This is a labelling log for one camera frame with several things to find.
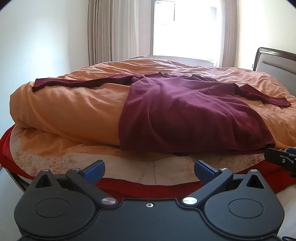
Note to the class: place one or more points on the beige curtain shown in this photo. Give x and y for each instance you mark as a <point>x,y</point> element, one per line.
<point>115,30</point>
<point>227,32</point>

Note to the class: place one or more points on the maroon long-sleeve shirt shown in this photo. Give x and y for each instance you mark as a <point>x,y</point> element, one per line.
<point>185,111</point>

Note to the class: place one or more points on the padded headboard with dark frame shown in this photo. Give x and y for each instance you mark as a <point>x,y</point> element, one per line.
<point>275,62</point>

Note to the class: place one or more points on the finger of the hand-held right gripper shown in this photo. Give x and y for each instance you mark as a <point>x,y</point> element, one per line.
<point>283,160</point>

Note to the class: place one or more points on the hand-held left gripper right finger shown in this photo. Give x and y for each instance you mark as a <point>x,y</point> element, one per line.
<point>204,171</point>

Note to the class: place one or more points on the window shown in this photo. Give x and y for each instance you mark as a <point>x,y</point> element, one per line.
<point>185,27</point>

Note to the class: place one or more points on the orange duvet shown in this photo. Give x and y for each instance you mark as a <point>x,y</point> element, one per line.
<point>69,109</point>

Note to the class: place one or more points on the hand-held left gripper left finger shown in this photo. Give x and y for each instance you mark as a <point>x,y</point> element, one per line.
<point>93,171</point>

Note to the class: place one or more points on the red bed sheet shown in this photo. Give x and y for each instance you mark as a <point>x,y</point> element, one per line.
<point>161,191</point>

